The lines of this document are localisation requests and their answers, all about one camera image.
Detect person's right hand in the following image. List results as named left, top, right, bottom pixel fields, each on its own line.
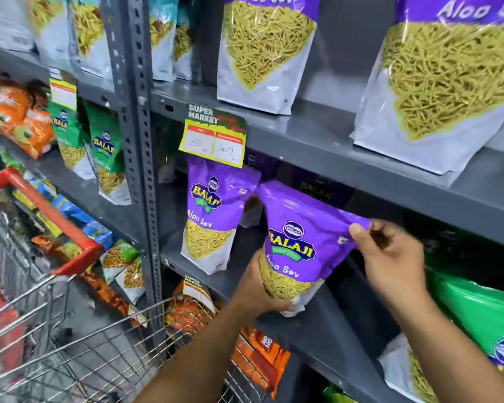
left=349, top=219, right=431, bottom=308

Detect person's left hand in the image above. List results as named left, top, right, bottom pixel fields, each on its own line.
left=234, top=250, right=295, bottom=318

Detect person's right forearm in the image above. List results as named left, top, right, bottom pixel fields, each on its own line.
left=386, top=289, right=504, bottom=403

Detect person's left forearm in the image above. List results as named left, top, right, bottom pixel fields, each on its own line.
left=134, top=296, right=261, bottom=403

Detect orange red snack packets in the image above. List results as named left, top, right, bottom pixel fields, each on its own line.
left=164, top=280, right=293, bottom=400

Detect dark purple snack packet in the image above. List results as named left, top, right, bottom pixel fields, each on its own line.
left=291, top=165, right=354, bottom=211

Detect yellow red price tag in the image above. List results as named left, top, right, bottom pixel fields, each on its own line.
left=182, top=273, right=216, bottom=314
left=49, top=69, right=78, bottom=111
left=178, top=103, right=248, bottom=169

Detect grey metal shelf rack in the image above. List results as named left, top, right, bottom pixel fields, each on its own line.
left=0, top=0, right=504, bottom=403

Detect large green snack packet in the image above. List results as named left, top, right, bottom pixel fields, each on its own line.
left=377, top=268, right=504, bottom=403

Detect green yellow nut packet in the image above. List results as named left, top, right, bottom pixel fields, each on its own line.
left=115, top=255, right=146, bottom=305
left=100, top=239, right=141, bottom=285

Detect large purple snack packet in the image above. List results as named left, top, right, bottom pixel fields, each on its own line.
left=350, top=0, right=504, bottom=177
left=216, top=0, right=322, bottom=116

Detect row of blue yellow packets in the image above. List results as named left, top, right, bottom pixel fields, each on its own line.
left=0, top=151, right=115, bottom=253

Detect pile of orange snack packets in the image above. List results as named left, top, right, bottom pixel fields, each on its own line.
left=0, top=73, right=56, bottom=160

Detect white grey snack packet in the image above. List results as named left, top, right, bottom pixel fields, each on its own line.
left=0, top=0, right=37, bottom=53

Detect red handled wire shopping cart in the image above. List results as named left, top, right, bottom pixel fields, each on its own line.
left=0, top=167, right=270, bottom=403

